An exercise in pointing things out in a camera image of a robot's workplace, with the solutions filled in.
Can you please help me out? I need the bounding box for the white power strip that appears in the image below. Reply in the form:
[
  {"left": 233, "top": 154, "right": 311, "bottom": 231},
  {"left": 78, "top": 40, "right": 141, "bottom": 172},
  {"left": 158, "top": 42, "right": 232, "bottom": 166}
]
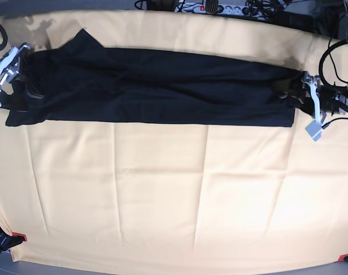
[{"left": 174, "top": 2, "right": 266, "bottom": 21}]

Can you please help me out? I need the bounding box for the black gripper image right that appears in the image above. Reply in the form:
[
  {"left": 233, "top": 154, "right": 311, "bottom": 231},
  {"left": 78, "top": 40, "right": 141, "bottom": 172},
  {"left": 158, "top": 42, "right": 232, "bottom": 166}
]
[{"left": 272, "top": 71, "right": 348, "bottom": 125}]

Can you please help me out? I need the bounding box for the yellow table cloth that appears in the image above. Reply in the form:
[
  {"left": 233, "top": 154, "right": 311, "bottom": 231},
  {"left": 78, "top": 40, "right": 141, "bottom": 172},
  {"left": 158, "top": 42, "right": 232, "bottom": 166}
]
[{"left": 0, "top": 10, "right": 348, "bottom": 275}]

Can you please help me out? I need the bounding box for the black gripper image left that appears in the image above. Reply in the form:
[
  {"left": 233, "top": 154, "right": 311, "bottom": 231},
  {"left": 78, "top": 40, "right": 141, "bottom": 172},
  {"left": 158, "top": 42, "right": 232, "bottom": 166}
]
[{"left": 0, "top": 43, "right": 44, "bottom": 112}]

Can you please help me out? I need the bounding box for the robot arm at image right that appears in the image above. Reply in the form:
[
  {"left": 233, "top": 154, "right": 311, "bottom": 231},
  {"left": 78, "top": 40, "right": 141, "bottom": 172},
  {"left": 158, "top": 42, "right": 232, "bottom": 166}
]
[{"left": 269, "top": 1, "right": 348, "bottom": 128}]

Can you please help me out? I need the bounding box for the black box on floor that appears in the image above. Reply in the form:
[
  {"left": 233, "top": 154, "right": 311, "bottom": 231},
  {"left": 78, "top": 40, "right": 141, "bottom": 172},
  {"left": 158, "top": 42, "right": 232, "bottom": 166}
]
[{"left": 273, "top": 11, "right": 314, "bottom": 33}]

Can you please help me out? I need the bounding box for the wrist camera board image right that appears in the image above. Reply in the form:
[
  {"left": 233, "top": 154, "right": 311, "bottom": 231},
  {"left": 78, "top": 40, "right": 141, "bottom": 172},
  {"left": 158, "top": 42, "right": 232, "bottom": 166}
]
[{"left": 305, "top": 120, "right": 323, "bottom": 142}]

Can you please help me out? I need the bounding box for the left red black clamp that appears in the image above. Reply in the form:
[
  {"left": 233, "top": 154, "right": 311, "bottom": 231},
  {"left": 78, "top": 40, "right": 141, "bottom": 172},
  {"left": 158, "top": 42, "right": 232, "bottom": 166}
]
[{"left": 0, "top": 227, "right": 27, "bottom": 254}]

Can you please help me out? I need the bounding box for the dark navy T-shirt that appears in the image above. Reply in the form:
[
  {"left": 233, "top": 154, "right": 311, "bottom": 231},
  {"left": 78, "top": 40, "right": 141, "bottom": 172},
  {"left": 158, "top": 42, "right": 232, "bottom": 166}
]
[{"left": 6, "top": 30, "right": 299, "bottom": 127}]

